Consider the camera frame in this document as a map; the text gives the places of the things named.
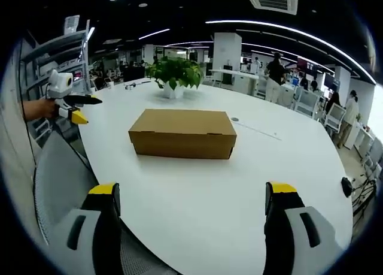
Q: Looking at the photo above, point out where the white square plant pot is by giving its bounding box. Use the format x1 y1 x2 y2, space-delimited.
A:
163 82 185 99

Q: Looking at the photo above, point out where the brown cardboard shoe box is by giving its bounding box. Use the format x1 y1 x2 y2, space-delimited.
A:
128 108 238 161

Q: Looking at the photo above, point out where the grey mesh office chair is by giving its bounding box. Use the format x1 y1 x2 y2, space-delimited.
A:
32 123 180 275

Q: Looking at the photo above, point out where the white counter desk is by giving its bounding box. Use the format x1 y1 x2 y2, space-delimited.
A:
208 68 260 95

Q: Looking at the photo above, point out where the white office chair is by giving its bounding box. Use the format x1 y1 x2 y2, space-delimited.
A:
323 103 346 134
294 89 321 119

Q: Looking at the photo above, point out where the bundle of black cables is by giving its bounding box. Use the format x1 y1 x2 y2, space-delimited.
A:
350 176 378 237

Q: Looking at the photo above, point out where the black cable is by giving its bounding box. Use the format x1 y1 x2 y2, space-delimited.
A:
18 38 38 168

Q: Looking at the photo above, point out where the grey metal storage shelf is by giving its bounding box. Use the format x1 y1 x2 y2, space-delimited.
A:
18 19 94 149

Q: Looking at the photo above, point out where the green potted plant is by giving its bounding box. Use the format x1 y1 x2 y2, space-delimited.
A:
145 56 204 90

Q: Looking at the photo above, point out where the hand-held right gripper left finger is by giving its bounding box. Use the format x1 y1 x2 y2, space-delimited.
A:
51 182 122 275

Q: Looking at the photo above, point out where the black table clamp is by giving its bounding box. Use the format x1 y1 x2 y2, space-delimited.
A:
341 177 354 198

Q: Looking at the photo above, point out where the person's left hand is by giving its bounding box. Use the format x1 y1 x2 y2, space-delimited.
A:
23 98 60 120

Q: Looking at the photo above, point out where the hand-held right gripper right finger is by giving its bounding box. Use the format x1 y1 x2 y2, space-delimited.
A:
262 181 345 275

